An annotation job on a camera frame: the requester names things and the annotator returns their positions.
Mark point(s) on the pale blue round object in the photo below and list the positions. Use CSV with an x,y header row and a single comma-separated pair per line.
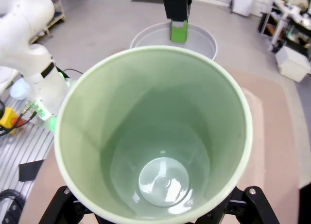
x,y
19,88

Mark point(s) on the white box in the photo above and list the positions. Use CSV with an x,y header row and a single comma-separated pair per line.
x,y
291,63

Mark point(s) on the yellow emergency stop box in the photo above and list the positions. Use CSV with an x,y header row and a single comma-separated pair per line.
x,y
6,119

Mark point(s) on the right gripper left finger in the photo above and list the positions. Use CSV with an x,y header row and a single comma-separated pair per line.
x,y
63,207

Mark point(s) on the black flat sheet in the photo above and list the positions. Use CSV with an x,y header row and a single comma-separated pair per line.
x,y
29,171

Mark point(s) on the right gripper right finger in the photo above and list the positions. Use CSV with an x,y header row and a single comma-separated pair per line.
x,y
257,207

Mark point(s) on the cluttered metal shelf rack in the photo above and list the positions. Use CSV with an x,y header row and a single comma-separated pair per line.
x,y
291,22

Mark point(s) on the wooden shelf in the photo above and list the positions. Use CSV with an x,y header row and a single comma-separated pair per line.
x,y
57,15

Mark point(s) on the white bowl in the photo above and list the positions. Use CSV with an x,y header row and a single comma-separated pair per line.
x,y
150,39

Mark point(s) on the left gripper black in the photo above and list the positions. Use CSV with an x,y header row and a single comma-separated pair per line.
x,y
176,3

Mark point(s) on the ribbed aluminium base plate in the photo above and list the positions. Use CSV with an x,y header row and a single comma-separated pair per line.
x,y
22,151

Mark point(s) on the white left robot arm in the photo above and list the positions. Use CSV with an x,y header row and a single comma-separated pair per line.
x,y
24,27

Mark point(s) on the white cabinet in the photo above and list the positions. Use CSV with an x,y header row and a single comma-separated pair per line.
x,y
243,3

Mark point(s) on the tall pale green cup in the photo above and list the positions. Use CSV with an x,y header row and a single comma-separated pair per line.
x,y
121,100

